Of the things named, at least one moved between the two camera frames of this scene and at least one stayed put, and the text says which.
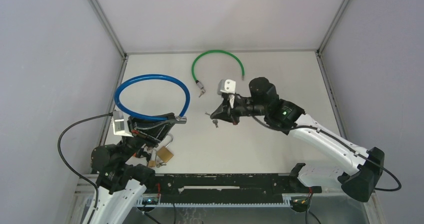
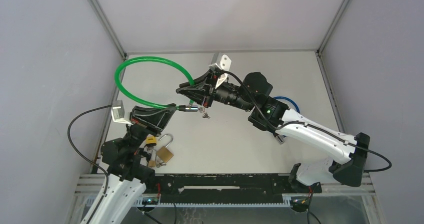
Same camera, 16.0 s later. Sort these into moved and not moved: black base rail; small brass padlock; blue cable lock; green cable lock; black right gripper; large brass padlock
Moved: blue cable lock; black right gripper; green cable lock
Not moved: small brass padlock; black base rail; large brass padlock
